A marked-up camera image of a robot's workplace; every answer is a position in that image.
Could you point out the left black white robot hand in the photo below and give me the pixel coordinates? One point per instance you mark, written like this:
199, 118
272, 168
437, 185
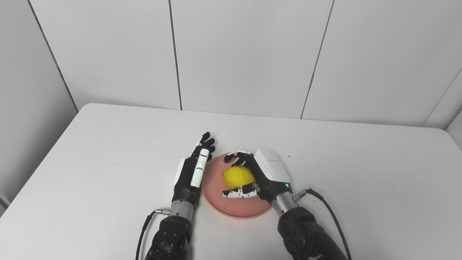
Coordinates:
184, 187

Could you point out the pink round plate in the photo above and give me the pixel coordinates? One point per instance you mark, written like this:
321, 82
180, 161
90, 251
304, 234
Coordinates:
236, 207

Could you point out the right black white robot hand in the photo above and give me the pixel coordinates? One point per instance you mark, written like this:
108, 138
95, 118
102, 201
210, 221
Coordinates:
270, 173

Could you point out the yellow lemon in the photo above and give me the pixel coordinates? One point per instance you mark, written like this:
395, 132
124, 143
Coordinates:
237, 177

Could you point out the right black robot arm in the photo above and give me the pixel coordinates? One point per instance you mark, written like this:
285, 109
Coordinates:
306, 234

